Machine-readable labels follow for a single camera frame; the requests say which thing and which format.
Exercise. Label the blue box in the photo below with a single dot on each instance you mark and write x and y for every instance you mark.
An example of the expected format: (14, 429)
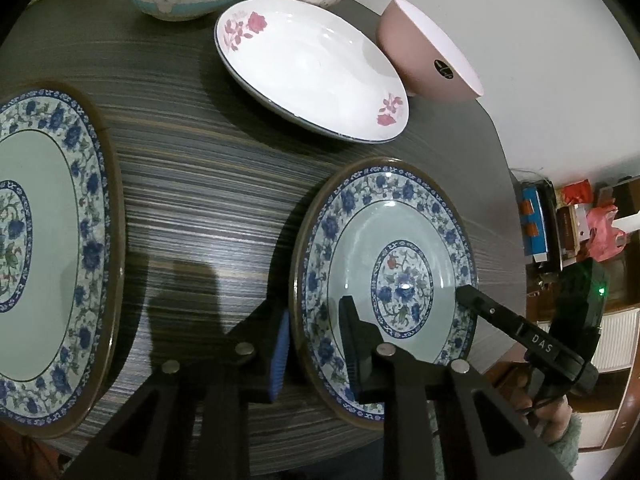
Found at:
(534, 220)

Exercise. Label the blue floral plate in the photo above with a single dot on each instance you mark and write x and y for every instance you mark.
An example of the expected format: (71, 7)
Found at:
(60, 260)
(395, 240)

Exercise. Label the brown box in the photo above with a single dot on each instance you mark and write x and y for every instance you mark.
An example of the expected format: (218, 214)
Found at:
(567, 232)

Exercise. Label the white slatted cabinet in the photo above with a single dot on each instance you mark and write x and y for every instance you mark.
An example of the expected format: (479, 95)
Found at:
(617, 340)

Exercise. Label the white plate with pink flowers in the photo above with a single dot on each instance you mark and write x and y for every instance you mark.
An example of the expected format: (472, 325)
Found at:
(310, 65)

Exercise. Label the pink bowl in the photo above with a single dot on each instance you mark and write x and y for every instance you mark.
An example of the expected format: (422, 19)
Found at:
(440, 55)

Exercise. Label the person's right hand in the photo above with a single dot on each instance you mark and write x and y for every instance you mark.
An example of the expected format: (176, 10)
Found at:
(550, 415)

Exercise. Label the pink plastic bag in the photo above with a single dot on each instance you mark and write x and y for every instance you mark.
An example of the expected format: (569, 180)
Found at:
(607, 232)

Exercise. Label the red packet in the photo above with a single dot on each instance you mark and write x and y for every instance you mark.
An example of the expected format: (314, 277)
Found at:
(575, 192)

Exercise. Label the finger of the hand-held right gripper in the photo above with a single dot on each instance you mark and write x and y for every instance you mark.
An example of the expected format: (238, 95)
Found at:
(500, 316)

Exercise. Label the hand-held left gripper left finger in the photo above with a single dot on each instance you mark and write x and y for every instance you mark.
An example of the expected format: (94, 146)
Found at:
(277, 355)

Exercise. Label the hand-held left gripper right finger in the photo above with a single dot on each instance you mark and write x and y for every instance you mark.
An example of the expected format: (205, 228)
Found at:
(350, 350)

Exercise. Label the person's right forearm green sleeve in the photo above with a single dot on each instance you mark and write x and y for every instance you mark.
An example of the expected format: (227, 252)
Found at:
(567, 440)

